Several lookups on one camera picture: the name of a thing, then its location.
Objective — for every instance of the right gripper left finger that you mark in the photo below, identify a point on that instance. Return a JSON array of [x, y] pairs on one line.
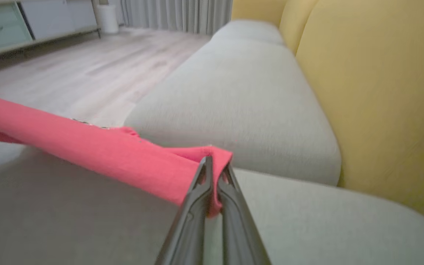
[[190, 228]]

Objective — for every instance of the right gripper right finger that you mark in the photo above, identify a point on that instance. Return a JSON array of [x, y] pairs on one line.
[[237, 228]]

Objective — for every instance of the red sports garment white trim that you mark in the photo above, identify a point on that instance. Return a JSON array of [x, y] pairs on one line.
[[105, 154]]

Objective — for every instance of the grey sofa seat cushion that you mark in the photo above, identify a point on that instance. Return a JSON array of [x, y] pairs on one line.
[[248, 33], [241, 110]]

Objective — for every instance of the yellow sofa backrest cushion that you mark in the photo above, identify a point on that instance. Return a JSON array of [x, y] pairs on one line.
[[381, 92], [294, 22], [256, 9]]

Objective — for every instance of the grey pleated curtain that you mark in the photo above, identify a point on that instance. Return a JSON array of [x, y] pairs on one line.
[[175, 14]]

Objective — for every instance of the white ribbed cylinder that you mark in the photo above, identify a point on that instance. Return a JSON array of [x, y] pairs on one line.
[[107, 18]]

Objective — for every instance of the grey sideboard wooden frame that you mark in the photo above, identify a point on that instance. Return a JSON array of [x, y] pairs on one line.
[[31, 22]]

